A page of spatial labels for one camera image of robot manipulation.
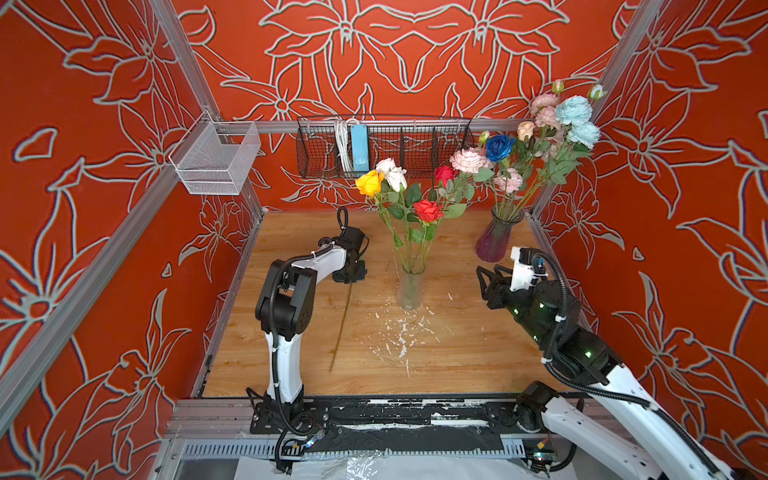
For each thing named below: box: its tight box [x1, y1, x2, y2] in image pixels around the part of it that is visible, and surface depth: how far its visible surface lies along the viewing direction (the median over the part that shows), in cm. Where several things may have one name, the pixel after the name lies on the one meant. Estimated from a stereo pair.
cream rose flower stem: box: [514, 120, 540, 175], surface depth 83 cm
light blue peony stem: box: [516, 84, 607, 217], surface depth 71 cm
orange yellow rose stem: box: [356, 170, 408, 274], surface depth 67 cm
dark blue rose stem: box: [486, 134, 516, 216], surface depth 71 cm
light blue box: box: [350, 124, 370, 172], surface depth 91 cm
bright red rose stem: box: [410, 200, 445, 271], surface depth 75 cm
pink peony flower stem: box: [494, 167, 523, 216], surface depth 85 cm
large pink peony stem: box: [449, 147, 495, 205], surface depth 70 cm
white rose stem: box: [375, 157, 422, 271], surface depth 71 cm
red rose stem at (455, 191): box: [434, 165, 474, 220], surface depth 74 cm
